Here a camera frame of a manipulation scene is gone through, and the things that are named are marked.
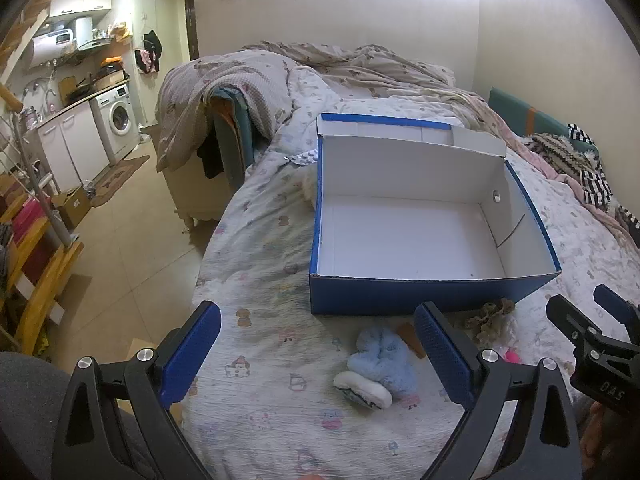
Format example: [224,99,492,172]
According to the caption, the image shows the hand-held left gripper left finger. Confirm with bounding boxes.
[50,301,222,480]

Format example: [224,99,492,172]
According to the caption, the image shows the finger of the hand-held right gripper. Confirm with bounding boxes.
[546,295,603,356]
[593,285,640,348]

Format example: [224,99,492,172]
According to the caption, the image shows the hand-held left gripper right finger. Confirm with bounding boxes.
[414,302,584,480]

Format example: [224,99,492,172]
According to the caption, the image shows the orange-brown soft pad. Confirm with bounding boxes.
[396,322,427,359]

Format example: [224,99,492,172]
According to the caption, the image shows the light blue fluffy sock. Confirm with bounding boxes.
[347,325,420,401]

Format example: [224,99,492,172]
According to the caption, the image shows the white fluffy sock blue pattern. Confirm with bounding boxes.
[333,371,393,411]

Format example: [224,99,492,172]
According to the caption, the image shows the blue and white cardboard box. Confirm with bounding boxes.
[307,112,562,317]

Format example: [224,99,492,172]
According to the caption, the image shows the person's right hand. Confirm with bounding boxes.
[580,400,618,461]

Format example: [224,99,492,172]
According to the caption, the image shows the brown scrunchie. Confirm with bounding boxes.
[465,297,517,348]

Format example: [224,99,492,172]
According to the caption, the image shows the striped knitted clothes pile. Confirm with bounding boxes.
[480,105,636,246]

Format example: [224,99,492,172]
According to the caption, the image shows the beige knitted sweater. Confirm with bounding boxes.
[530,132,601,186]

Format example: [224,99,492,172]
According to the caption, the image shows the brown door mat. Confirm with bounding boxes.
[90,154,151,208]

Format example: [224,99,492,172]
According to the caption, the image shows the cardboard box on floor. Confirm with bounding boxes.
[51,186,92,231]

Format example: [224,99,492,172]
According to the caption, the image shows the black hanging garment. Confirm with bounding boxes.
[196,132,226,179]

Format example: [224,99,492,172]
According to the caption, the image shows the green orange pillow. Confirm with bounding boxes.
[487,86,601,153]

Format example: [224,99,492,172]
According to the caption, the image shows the white kitchen cabinet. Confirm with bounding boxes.
[35,102,111,193]

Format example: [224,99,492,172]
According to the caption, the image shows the white washing machine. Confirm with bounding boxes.
[90,84,141,165]

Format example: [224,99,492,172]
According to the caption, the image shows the beige checked quilt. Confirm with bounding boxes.
[155,40,501,173]

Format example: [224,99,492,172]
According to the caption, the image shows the range hood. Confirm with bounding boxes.
[75,35,113,53]

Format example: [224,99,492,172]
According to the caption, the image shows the dark door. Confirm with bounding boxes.
[182,0,201,61]

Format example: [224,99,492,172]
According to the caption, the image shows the white water heater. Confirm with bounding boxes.
[25,30,78,68]

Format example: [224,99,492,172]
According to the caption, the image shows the white upper cabinet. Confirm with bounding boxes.
[48,0,113,18]

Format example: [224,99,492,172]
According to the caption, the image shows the cream furniture frame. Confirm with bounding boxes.
[162,150,236,233]

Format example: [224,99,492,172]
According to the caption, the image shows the dark clothes on wall hook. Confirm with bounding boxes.
[134,30,163,75]

